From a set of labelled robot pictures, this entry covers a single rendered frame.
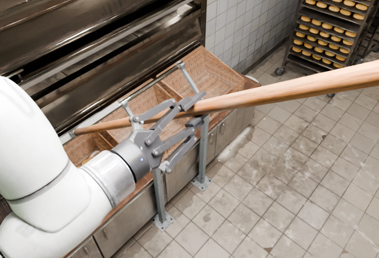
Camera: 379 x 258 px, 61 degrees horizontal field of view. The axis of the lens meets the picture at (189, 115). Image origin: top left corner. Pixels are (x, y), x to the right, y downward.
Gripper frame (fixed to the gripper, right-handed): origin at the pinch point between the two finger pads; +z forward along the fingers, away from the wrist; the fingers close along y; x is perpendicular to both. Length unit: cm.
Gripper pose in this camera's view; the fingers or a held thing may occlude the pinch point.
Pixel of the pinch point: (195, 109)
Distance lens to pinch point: 68.7
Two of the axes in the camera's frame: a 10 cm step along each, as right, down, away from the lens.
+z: 6.7, -5.3, 5.2
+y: 4.9, 8.4, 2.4
